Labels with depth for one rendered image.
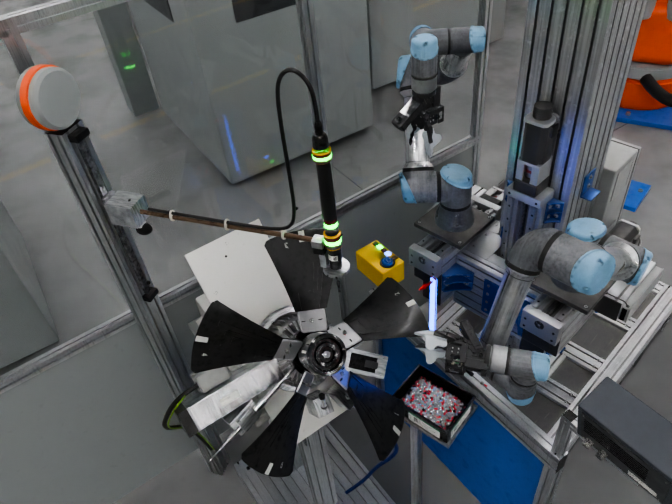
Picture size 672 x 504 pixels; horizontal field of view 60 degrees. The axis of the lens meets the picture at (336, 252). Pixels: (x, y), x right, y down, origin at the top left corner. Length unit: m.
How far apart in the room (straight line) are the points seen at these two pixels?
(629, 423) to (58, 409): 1.87
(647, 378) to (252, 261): 2.14
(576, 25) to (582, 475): 1.88
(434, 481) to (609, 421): 1.36
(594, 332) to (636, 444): 1.60
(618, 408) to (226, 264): 1.14
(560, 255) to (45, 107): 1.31
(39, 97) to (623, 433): 1.58
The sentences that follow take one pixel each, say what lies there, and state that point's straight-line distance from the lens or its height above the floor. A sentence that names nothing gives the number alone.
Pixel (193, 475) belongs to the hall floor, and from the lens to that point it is 2.95.
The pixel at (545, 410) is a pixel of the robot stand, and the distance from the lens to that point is 2.77.
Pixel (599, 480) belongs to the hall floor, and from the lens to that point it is 2.90.
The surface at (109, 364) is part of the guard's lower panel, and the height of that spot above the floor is 0.83.
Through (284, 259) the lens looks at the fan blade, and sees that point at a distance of 1.67.
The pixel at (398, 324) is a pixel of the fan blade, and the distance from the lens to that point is 1.75.
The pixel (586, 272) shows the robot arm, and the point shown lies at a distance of 1.52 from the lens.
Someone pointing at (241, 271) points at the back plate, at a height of 1.27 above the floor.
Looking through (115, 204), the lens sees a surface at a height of 1.58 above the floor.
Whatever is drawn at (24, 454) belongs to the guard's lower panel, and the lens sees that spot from 2.53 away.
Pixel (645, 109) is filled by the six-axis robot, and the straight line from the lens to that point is 5.30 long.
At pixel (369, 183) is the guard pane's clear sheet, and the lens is 2.51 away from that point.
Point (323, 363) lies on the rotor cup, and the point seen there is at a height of 1.21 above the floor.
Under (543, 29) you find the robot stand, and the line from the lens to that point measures 1.93.
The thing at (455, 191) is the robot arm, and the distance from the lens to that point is 2.14.
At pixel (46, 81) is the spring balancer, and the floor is 1.94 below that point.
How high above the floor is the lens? 2.49
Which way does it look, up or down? 42 degrees down
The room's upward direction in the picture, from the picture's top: 7 degrees counter-clockwise
